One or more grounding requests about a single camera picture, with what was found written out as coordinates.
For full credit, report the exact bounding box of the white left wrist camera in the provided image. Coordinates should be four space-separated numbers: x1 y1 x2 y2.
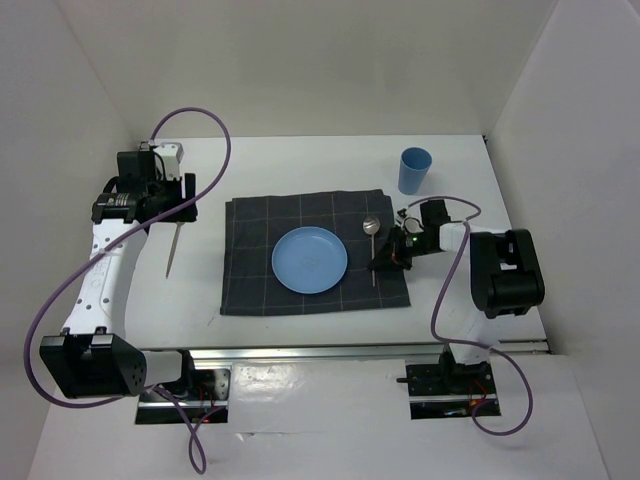
150 142 184 181

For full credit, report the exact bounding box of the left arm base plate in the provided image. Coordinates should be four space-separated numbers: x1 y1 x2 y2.
135 365 231 425

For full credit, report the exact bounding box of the blue plastic cup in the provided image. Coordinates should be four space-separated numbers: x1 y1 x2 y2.
398 147 433 195

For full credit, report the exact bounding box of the silver metal fork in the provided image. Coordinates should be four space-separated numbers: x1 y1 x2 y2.
165 222 184 279

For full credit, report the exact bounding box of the silver metal spoon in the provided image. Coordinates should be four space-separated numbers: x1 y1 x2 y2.
362 215 381 261

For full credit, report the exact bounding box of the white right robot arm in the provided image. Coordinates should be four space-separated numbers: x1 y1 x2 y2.
368 196 545 392

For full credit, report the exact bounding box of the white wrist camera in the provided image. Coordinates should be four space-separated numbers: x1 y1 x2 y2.
396 209 423 235
150 142 184 181

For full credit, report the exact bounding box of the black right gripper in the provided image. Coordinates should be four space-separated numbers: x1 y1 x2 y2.
368 224 438 271

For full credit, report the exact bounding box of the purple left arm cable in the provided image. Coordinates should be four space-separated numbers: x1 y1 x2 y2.
23 105 232 475

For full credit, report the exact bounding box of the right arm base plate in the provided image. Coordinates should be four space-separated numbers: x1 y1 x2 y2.
396 351 501 420

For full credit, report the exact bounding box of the dark grey checked cloth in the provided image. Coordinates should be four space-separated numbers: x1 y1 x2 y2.
220 189 410 317

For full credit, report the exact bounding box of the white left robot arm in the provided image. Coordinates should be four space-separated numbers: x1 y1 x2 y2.
39 142 195 399

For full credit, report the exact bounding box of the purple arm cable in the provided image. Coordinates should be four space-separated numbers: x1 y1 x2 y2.
23 105 232 475
402 195 534 435

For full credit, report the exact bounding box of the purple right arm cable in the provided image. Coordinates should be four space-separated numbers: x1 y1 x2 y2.
402 195 534 435

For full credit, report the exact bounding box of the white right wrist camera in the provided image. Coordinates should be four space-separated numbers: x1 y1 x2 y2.
396 209 423 235

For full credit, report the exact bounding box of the blue plastic plate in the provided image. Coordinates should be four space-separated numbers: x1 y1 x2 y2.
271 226 348 295

